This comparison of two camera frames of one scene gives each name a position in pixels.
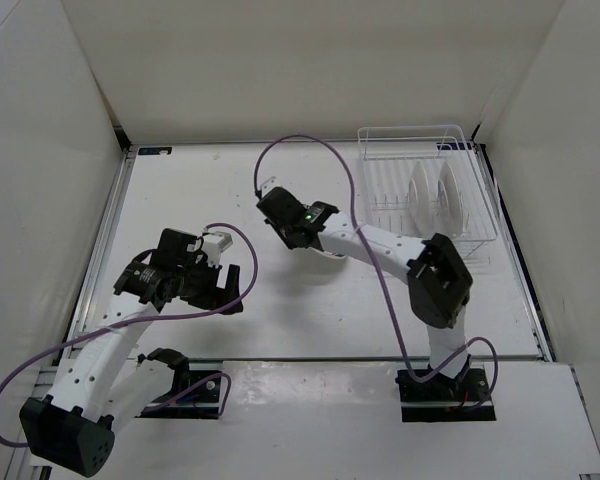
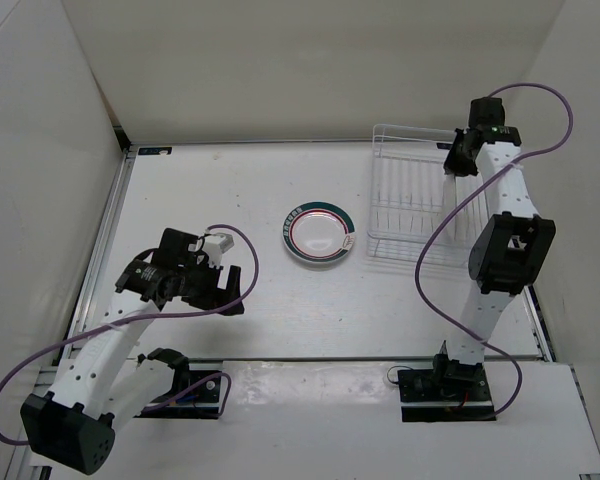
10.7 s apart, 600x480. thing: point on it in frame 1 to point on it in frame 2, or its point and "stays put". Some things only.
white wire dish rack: x=424 y=180 stays put
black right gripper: x=277 y=228 to x=452 y=165
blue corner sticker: x=152 y=151 stays put
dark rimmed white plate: x=421 y=207 to x=457 y=190
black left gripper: x=215 y=296 stays put
